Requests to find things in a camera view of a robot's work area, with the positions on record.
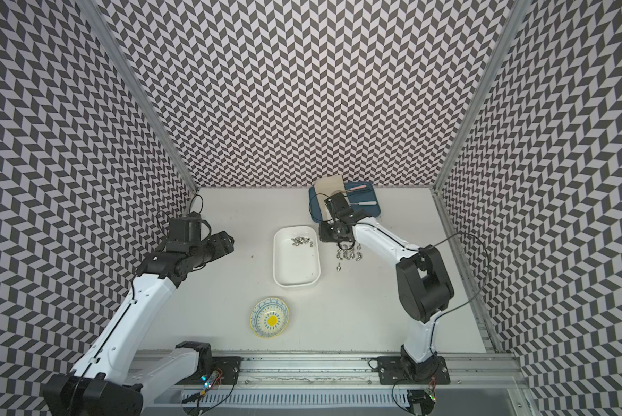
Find removed silver wing nuts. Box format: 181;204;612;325
336;244;363;272

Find white storage box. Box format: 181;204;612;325
273;225;321;289

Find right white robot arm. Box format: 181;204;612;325
319;213;455;381

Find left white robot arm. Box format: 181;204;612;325
42;232;235;415

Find silver wing nut pile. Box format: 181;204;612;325
291;237;314;247

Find teal tray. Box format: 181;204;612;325
308;181;381;223

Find beige cloth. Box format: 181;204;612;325
314;175;346;198

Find yellow patterned bowl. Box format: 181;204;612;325
249;297;290;339

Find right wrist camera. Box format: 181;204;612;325
324;192;353;218

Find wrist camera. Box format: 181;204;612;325
168;213;203;244
324;192;353;218

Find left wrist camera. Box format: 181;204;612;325
168;213;203;244

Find pink handled spoon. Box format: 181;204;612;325
346;184;369;193

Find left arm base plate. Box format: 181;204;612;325
177;355;242;386

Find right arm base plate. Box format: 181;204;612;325
376;355;451;386

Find aluminium rail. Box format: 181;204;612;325
133;351;525;390

